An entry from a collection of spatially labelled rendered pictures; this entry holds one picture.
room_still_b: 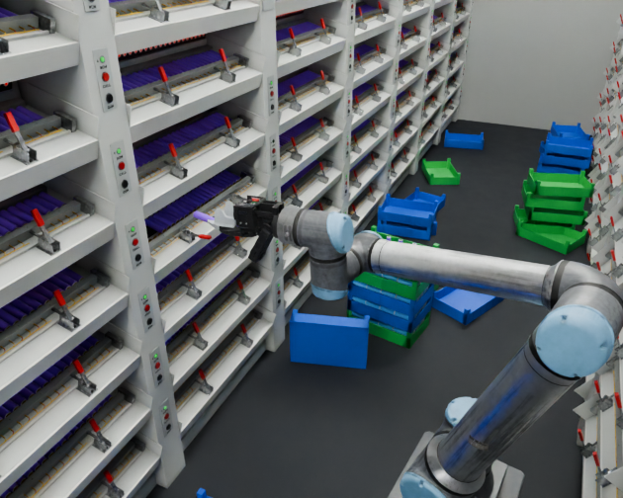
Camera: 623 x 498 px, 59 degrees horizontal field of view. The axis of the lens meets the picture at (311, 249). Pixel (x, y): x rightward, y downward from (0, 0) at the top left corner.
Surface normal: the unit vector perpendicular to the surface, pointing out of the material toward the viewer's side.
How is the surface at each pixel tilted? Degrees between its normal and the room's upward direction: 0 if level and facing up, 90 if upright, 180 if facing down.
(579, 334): 84
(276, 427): 0
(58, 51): 106
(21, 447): 16
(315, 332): 90
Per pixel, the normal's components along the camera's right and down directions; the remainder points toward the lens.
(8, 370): 0.25, -0.78
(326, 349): -0.15, 0.49
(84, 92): -0.42, 0.45
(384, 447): 0.00, -0.87
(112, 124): 0.91, 0.21
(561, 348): -0.58, 0.30
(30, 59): 0.88, 0.44
